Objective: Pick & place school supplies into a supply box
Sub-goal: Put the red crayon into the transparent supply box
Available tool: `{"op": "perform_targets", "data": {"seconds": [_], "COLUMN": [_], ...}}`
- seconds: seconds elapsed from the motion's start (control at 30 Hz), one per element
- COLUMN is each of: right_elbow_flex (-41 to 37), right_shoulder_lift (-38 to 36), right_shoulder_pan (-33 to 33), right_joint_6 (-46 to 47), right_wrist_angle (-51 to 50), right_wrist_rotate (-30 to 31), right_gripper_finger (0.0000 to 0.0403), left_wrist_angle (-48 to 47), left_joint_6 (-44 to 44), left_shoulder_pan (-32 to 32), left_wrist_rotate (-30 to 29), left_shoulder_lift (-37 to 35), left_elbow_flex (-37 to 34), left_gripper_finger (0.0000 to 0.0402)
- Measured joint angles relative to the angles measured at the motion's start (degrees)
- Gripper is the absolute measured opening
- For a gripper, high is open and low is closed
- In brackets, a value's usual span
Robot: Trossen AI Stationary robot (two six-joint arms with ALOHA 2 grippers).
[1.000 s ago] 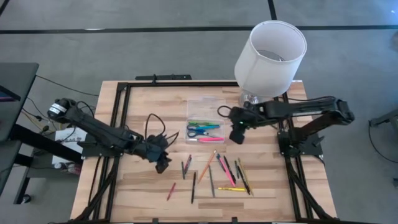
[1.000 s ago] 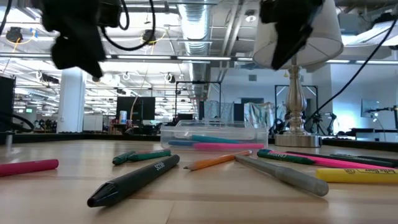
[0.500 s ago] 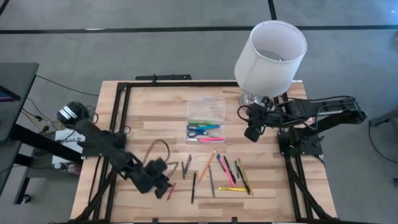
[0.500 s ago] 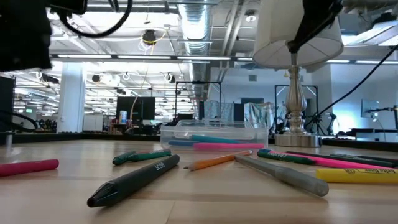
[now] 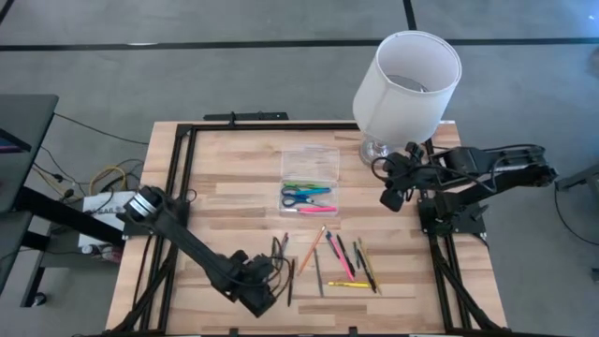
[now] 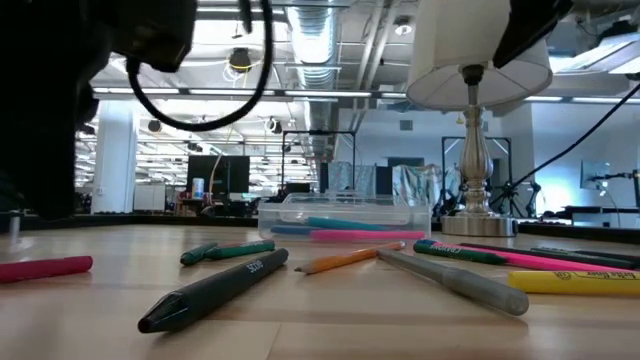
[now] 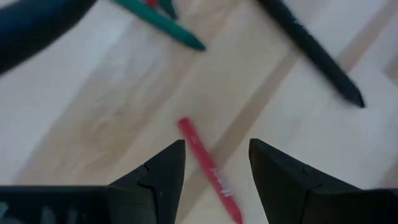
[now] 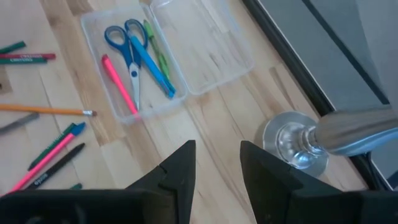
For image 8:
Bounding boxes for light green mechanical pencil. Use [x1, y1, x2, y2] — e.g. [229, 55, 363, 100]
[142, 19, 172, 80]

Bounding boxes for clear plastic supply box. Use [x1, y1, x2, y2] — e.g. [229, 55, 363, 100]
[80, 0, 256, 125]

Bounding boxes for pink marker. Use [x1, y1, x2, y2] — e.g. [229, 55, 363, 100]
[101, 54, 139, 116]

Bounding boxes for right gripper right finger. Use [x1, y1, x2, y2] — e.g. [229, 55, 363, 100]
[239, 140, 343, 224]

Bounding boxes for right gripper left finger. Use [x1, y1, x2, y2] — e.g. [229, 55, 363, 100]
[126, 139, 197, 224]

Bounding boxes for table lamp white shade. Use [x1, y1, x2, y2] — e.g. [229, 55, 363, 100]
[262, 105, 398, 179]

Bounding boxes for thin black pen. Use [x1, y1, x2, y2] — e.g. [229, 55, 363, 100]
[25, 142, 86, 191]

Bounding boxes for grey marker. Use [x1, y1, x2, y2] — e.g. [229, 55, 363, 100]
[0, 112, 40, 136]

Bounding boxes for pink pen blue cap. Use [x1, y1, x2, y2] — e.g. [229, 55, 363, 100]
[7, 121, 87, 195]

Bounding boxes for black aluminium table frame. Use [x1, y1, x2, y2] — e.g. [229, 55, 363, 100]
[241, 0, 392, 191]

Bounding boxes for green crayon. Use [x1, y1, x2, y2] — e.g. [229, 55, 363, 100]
[27, 122, 77, 172]
[0, 40, 27, 55]
[0, 58, 48, 65]

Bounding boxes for orange pencil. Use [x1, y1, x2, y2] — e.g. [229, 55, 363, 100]
[0, 103, 98, 118]

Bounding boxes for light blue marker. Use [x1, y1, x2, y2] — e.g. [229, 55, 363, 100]
[127, 34, 177, 100]

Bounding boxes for blue-handled scissors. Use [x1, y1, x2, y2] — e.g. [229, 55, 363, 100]
[104, 18, 149, 111]

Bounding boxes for red crayon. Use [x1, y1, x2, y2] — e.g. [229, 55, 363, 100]
[0, 53, 57, 60]

